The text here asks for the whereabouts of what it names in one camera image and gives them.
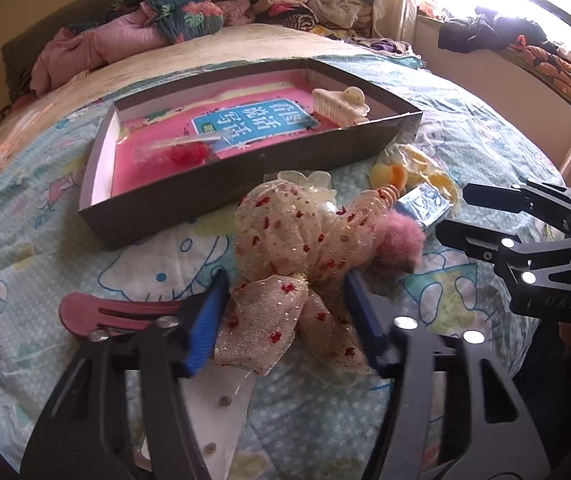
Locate clear bow hair clip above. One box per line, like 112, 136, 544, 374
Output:
264, 169, 339, 211

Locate beige lace bow with red dots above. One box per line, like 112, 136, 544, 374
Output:
214, 180, 401, 376

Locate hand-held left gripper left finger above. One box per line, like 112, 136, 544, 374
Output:
20, 267, 231, 480

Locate dark clothes on windowsill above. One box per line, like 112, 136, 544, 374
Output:
438, 5, 571, 91

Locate dark green headboard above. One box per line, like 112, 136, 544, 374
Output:
0, 0, 252, 103

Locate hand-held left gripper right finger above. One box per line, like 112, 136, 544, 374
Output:
343, 270, 551, 480

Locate small blue box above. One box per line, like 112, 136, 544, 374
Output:
395, 182, 453, 233

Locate pink quilt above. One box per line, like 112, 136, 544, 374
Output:
30, 0, 256, 96

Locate pink book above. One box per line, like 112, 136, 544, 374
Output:
112, 71, 346, 196

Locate yellow hair clips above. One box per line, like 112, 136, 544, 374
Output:
385, 142, 461, 208

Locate pile of clothes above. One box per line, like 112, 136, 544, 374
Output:
245, 0, 416, 56

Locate white claw hair clip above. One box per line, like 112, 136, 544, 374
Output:
312, 86, 371, 126

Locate pink fluffy pompom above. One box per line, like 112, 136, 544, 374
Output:
375, 209, 427, 275

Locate white card with studs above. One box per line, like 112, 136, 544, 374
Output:
130, 365, 258, 480

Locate beige spiral hair tie with heart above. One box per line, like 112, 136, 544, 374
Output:
369, 162, 409, 211

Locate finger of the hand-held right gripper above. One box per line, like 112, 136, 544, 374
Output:
435, 218, 571, 287
463, 179, 571, 232

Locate grey cardboard box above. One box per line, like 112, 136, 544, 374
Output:
78, 57, 423, 251

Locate red hair tie in clear bag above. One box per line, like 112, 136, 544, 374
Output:
132, 132, 221, 166

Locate beige bedspread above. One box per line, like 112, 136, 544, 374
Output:
0, 22, 396, 201

